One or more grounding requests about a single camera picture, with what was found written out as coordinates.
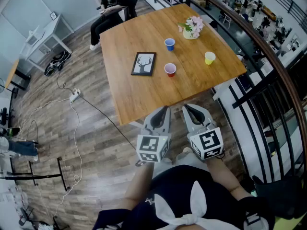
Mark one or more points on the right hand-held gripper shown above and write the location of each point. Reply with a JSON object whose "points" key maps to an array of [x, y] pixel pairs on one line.
{"points": [[208, 140]]}

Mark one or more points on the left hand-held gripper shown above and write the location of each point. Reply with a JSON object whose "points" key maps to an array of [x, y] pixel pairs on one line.
{"points": [[153, 144]]}

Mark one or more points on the red paper cup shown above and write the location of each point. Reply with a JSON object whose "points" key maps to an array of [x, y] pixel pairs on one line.
{"points": [[170, 69]]}

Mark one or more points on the yellow paper cup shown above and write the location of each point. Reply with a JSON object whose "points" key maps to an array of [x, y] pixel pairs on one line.
{"points": [[209, 57]]}

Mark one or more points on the blue paper cup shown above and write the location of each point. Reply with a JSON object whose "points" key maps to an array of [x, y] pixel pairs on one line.
{"points": [[169, 43]]}

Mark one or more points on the person's left forearm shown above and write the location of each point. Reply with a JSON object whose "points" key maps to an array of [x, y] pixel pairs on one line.
{"points": [[139, 186]]}

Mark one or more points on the person's right forearm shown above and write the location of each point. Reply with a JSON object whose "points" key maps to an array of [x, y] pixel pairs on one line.
{"points": [[223, 176]]}

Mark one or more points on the black framed deer picture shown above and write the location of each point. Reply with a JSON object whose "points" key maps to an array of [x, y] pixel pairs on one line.
{"points": [[143, 63]]}

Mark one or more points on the person's dark dress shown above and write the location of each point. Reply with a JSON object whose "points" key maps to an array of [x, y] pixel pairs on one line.
{"points": [[182, 186]]}

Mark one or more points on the white bow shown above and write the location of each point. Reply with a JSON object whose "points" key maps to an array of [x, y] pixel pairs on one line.
{"points": [[197, 200]]}

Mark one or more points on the white power strip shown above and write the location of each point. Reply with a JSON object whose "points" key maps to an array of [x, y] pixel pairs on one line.
{"points": [[74, 95]]}

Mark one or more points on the vase of pink flowers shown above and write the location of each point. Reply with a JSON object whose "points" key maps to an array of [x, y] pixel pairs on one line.
{"points": [[192, 27]]}

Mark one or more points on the wooden handrail metal railing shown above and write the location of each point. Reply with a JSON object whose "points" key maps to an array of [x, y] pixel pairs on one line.
{"points": [[275, 61]]}

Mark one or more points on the black metal stand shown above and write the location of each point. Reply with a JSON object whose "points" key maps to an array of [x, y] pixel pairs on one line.
{"points": [[61, 171]]}

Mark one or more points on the black bag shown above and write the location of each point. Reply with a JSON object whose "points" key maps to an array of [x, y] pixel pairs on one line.
{"points": [[280, 198]]}

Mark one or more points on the white desk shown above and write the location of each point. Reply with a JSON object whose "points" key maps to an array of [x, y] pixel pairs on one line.
{"points": [[51, 30]]}

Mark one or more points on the wooden side table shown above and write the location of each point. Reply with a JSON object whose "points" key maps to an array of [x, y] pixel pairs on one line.
{"points": [[12, 72]]}

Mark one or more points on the standing fan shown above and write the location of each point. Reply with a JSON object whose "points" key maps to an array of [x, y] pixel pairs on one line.
{"points": [[3, 90]]}

